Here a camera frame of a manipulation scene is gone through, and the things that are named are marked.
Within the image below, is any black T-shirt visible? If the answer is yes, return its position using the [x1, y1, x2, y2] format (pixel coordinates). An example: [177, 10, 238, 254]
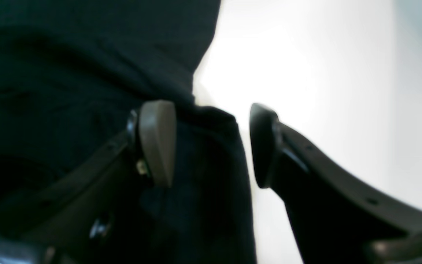
[0, 0, 256, 264]

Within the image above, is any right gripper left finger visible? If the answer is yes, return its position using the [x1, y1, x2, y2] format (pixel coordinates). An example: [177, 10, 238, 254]
[0, 100, 177, 264]

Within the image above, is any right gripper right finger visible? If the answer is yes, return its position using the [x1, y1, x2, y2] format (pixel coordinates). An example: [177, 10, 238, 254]
[249, 103, 422, 264]

